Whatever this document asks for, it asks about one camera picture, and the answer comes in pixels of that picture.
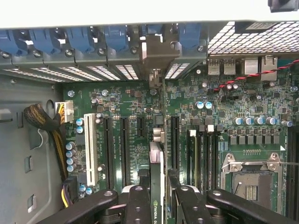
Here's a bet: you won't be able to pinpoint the white power connector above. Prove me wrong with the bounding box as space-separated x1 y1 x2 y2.
55 100 74 124

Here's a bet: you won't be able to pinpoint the yellow purple power wires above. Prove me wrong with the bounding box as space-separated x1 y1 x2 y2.
61 176 79 209

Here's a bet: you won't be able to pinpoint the short black expansion slot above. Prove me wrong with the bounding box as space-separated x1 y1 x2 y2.
137 116 147 138

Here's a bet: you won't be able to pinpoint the CPU socket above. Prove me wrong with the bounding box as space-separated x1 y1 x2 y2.
221 153 287 217

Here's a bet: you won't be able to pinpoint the black RAM slot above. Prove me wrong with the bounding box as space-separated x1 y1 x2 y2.
198 129 206 196
205 129 213 196
212 129 221 196

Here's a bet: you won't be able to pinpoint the white PCI expansion slot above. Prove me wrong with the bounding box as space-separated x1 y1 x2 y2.
84 113 99 187

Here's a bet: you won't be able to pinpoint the blue card retention clip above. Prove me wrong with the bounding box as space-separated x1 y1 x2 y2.
29 28 63 56
66 27 96 54
104 25 130 53
0 29 28 56
178 23 202 52

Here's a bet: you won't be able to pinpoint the red black twisted wire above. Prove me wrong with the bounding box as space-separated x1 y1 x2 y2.
214 59 299 92

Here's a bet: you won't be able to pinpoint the green Dell motherboard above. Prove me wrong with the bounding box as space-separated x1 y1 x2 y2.
61 56 299 224

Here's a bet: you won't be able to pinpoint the black sleeved power cable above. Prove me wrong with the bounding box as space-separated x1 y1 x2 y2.
23 104 71 182

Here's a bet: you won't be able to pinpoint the open black PC case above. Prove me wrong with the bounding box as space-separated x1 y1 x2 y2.
0 20 299 224

